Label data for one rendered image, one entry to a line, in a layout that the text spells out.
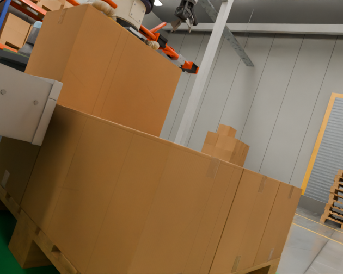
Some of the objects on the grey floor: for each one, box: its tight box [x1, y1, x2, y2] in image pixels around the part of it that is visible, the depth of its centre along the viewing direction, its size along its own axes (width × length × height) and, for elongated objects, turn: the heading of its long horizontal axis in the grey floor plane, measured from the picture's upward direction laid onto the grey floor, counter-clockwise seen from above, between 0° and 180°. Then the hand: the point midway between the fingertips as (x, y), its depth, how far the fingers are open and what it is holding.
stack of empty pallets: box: [320, 169, 343, 231], centre depth 669 cm, size 129×110×130 cm
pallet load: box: [201, 123, 250, 167], centre depth 869 cm, size 120×101×174 cm
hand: (180, 33), depth 170 cm, fingers open, 14 cm apart
